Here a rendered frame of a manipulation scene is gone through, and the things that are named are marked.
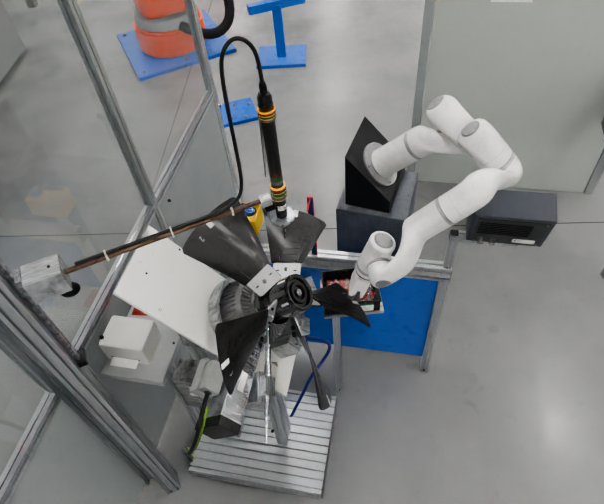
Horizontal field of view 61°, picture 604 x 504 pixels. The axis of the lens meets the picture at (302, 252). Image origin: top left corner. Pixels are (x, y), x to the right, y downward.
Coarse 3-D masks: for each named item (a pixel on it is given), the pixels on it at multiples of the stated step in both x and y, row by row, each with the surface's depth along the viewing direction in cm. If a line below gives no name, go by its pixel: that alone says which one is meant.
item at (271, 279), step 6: (264, 270) 157; (270, 270) 157; (258, 276) 157; (264, 276) 157; (270, 276) 157; (276, 276) 158; (252, 282) 157; (258, 282) 157; (270, 282) 158; (252, 288) 157; (258, 288) 158; (264, 288) 158; (258, 294) 158
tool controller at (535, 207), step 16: (496, 192) 174; (512, 192) 173; (528, 192) 173; (496, 208) 172; (512, 208) 171; (528, 208) 170; (544, 208) 170; (480, 224) 175; (496, 224) 174; (512, 224) 172; (528, 224) 171; (544, 224) 169; (480, 240) 183; (496, 240) 184; (512, 240) 182; (528, 240) 180; (544, 240) 179
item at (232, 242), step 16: (224, 224) 151; (240, 224) 153; (192, 240) 148; (208, 240) 150; (224, 240) 151; (240, 240) 153; (256, 240) 154; (192, 256) 149; (208, 256) 151; (224, 256) 152; (240, 256) 153; (256, 256) 155; (224, 272) 153; (240, 272) 154; (256, 272) 156
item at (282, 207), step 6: (264, 84) 114; (264, 90) 115; (258, 96) 116; (264, 96) 115; (270, 96) 116; (258, 102) 117; (264, 102) 116; (270, 102) 117; (264, 108) 117; (276, 204) 141; (282, 204) 141; (276, 210) 143; (282, 210) 143; (282, 216) 145
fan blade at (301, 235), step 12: (264, 216) 177; (300, 216) 180; (312, 216) 182; (276, 228) 175; (288, 228) 175; (300, 228) 176; (312, 228) 178; (324, 228) 180; (276, 240) 173; (288, 240) 172; (300, 240) 173; (312, 240) 174; (276, 252) 170; (288, 252) 169; (300, 252) 169
